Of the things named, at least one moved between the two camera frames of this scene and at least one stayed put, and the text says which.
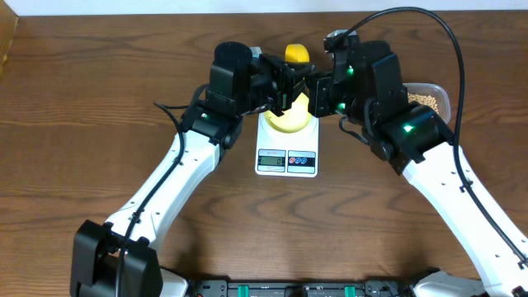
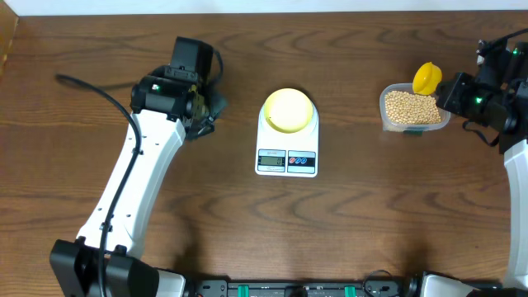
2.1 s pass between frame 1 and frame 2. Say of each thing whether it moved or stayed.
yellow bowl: stayed
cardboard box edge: stayed
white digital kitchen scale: stayed
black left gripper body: moved
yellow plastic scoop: moved
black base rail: stayed
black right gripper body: moved
